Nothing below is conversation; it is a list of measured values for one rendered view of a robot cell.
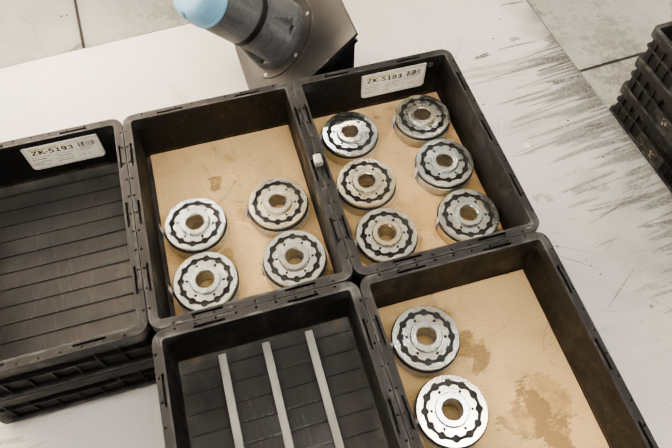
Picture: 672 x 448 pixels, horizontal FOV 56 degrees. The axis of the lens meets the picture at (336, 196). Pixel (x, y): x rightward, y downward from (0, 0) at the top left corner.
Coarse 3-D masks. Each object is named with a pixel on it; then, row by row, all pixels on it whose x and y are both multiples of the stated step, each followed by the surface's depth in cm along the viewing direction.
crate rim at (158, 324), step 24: (240, 96) 110; (288, 96) 110; (144, 120) 108; (312, 168) 102; (144, 216) 97; (144, 240) 95; (336, 240) 97; (144, 264) 93; (144, 288) 91; (288, 288) 91; (312, 288) 91; (192, 312) 89; (216, 312) 89
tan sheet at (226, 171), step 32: (288, 128) 119; (160, 160) 115; (192, 160) 115; (224, 160) 115; (256, 160) 115; (288, 160) 115; (160, 192) 112; (192, 192) 112; (224, 192) 112; (256, 256) 105; (256, 288) 102
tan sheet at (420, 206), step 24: (432, 96) 123; (384, 120) 120; (384, 144) 117; (336, 168) 114; (408, 168) 114; (408, 192) 111; (480, 192) 111; (360, 216) 109; (408, 216) 109; (432, 216) 109; (432, 240) 106
